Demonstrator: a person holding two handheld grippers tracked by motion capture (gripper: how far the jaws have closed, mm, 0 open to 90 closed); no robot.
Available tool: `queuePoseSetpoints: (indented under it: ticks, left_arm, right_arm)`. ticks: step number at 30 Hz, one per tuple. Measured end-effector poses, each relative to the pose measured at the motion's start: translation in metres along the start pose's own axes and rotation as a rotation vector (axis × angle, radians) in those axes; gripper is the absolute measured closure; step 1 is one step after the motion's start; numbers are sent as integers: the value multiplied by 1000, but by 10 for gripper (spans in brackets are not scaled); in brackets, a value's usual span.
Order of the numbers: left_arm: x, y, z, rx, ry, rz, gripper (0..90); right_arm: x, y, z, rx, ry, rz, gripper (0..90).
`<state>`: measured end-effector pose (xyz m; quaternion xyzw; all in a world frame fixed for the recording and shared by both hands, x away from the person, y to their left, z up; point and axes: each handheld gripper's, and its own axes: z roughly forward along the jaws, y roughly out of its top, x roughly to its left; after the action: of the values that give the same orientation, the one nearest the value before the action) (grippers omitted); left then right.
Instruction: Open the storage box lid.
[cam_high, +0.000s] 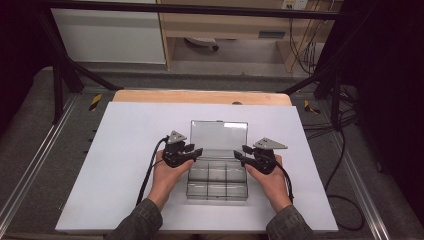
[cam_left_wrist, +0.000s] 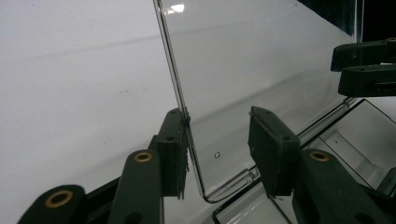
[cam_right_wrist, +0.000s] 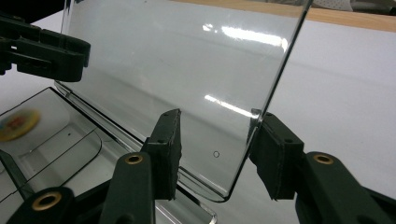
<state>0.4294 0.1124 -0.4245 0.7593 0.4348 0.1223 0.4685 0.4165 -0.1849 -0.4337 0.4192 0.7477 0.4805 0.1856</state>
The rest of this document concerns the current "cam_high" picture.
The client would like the grey chair base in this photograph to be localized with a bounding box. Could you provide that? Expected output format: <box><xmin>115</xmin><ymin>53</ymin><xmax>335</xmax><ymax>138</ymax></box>
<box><xmin>183</xmin><ymin>36</ymin><xmax>220</xmax><ymax>52</ymax></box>

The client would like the left hand-held gripper cable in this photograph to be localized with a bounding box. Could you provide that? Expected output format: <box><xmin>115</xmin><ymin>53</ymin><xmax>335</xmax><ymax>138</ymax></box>
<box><xmin>135</xmin><ymin>135</ymin><xmax>171</xmax><ymax>206</ymax></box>

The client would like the black floor cable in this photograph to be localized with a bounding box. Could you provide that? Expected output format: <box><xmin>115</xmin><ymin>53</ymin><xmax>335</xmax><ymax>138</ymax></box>
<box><xmin>301</xmin><ymin>109</ymin><xmax>366</xmax><ymax>232</ymax></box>

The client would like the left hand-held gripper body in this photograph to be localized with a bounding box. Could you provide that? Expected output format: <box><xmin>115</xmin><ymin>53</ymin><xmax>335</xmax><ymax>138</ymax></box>
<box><xmin>161</xmin><ymin>130</ymin><xmax>196</xmax><ymax>169</ymax></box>

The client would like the yellow black floor tape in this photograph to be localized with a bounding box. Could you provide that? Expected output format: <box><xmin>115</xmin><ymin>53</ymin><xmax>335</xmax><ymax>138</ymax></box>
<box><xmin>88</xmin><ymin>93</ymin><xmax>103</xmax><ymax>112</ymax></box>
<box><xmin>303</xmin><ymin>99</ymin><xmax>321</xmax><ymax>115</ymax></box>

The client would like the person's left hand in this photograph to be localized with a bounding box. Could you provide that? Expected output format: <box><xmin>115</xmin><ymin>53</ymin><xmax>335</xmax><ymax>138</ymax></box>
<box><xmin>147</xmin><ymin>149</ymin><xmax>195</xmax><ymax>212</ymax></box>

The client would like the dark curtain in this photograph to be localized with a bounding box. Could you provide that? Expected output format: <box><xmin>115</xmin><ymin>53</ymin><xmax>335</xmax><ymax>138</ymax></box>
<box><xmin>0</xmin><ymin>0</ymin><xmax>55</xmax><ymax>135</ymax></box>
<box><xmin>333</xmin><ymin>0</ymin><xmax>424</xmax><ymax>221</ymax></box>

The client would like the wooden table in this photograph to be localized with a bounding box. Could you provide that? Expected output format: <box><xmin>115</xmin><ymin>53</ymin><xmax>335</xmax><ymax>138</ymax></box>
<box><xmin>112</xmin><ymin>89</ymin><xmax>293</xmax><ymax>107</ymax></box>

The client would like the person's right hand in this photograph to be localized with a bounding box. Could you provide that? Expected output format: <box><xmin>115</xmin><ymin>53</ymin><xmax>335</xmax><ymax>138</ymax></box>
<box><xmin>244</xmin><ymin>156</ymin><xmax>293</xmax><ymax>215</ymax></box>

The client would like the aluminium floor rail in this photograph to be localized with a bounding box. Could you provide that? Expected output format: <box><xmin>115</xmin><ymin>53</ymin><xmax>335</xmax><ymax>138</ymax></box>
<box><xmin>333</xmin><ymin>132</ymin><xmax>392</xmax><ymax>240</ymax></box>
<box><xmin>0</xmin><ymin>94</ymin><xmax>80</xmax><ymax>228</ymax></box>

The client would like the black metal stand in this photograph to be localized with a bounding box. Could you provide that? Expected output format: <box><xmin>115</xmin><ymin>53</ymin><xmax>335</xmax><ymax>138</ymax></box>
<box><xmin>278</xmin><ymin>19</ymin><xmax>345</xmax><ymax>132</ymax></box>
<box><xmin>33</xmin><ymin>9</ymin><xmax>125</xmax><ymax>125</ymax></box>

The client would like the right hand-held gripper cable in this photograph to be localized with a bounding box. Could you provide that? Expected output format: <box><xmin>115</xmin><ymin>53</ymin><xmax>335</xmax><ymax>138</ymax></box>
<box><xmin>274</xmin><ymin>159</ymin><xmax>295</xmax><ymax>205</ymax></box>

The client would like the clear grey compartment box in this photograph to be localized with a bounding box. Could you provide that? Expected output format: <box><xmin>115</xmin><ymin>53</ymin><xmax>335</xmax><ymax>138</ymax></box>
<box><xmin>185</xmin><ymin>119</ymin><xmax>250</xmax><ymax>202</ymax></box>

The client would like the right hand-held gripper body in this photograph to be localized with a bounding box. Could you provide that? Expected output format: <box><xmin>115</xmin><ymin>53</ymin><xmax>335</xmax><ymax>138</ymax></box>
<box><xmin>247</xmin><ymin>136</ymin><xmax>289</xmax><ymax>176</ymax></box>

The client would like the white cabinet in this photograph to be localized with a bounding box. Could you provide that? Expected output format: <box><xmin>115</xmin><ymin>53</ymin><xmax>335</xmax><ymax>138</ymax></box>
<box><xmin>50</xmin><ymin>7</ymin><xmax>167</xmax><ymax>65</ymax></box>

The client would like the bundle of hanging cables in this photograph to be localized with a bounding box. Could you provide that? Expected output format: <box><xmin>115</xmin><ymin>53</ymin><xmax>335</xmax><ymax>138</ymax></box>
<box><xmin>287</xmin><ymin>16</ymin><xmax>322</xmax><ymax>76</ymax></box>

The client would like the light wooden desk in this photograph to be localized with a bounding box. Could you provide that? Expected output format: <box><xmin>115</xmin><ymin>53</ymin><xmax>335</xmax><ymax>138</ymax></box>
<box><xmin>156</xmin><ymin>0</ymin><xmax>344</xmax><ymax>73</ymax></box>

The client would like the white wall socket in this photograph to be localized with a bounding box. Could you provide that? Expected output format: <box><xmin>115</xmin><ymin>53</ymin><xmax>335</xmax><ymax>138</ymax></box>
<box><xmin>281</xmin><ymin>0</ymin><xmax>310</xmax><ymax>11</ymax></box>

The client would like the black metal crossbar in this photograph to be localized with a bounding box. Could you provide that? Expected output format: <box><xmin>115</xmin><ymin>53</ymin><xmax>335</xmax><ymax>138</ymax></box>
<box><xmin>33</xmin><ymin>0</ymin><xmax>348</xmax><ymax>20</ymax></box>

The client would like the hand-held gripper cable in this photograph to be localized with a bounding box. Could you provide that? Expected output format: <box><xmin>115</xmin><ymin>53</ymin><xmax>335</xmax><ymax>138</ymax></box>
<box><xmin>274</xmin><ymin>159</ymin><xmax>295</xmax><ymax>205</ymax></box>
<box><xmin>135</xmin><ymin>135</ymin><xmax>171</xmax><ymax>206</ymax></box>

